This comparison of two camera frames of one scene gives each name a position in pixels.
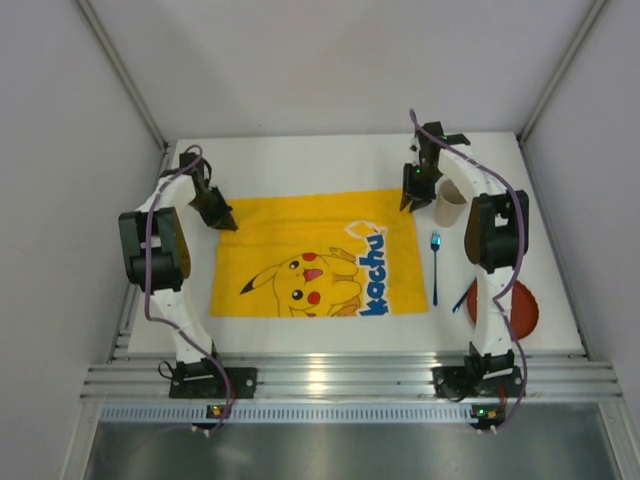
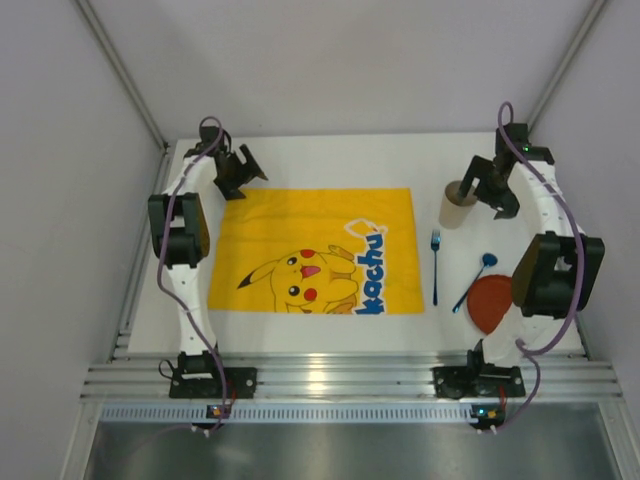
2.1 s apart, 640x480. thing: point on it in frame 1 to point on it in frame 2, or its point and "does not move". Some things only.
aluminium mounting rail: x=350 y=381 does not move
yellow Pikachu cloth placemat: x=336 y=253 does not move
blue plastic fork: x=435 y=241 does not move
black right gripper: x=418 y=189 to x=489 y=183
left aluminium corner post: x=125 y=74 does not move
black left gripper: x=214 y=206 to x=235 y=169
